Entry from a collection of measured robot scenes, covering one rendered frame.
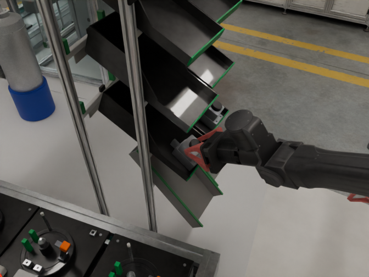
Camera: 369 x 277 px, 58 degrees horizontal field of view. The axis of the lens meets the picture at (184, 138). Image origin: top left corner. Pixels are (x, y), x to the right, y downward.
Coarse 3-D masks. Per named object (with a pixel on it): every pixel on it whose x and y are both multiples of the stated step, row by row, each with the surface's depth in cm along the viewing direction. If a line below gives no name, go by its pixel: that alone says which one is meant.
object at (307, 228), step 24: (288, 192) 120; (312, 192) 120; (336, 192) 120; (264, 216) 113; (288, 216) 113; (312, 216) 113; (336, 216) 113; (360, 216) 113; (264, 240) 106; (288, 240) 106; (312, 240) 106; (336, 240) 106; (360, 240) 106; (264, 264) 101; (288, 264) 101; (312, 264) 101; (336, 264) 101; (360, 264) 101
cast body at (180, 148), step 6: (192, 138) 81; (174, 144) 84; (180, 144) 82; (186, 144) 79; (192, 144) 79; (174, 150) 82; (180, 150) 81; (180, 156) 82; (186, 156) 80; (198, 156) 83; (186, 162) 82; (192, 162) 81; (192, 168) 83
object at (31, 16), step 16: (16, 0) 150; (32, 0) 147; (64, 0) 141; (80, 0) 138; (32, 16) 153; (64, 16) 146; (80, 16) 143; (32, 32) 159; (64, 32) 152; (80, 32) 149; (48, 48) 162; (48, 64) 170; (80, 64) 162; (96, 64) 158
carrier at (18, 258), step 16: (32, 224) 98; (48, 224) 92; (64, 224) 98; (80, 224) 98; (16, 240) 94; (32, 240) 92; (48, 240) 88; (64, 240) 92; (80, 240) 94; (96, 240) 94; (16, 256) 91; (32, 256) 89; (48, 256) 89; (80, 256) 91; (96, 256) 91; (0, 272) 86; (32, 272) 85; (48, 272) 85; (64, 272) 88; (80, 272) 88
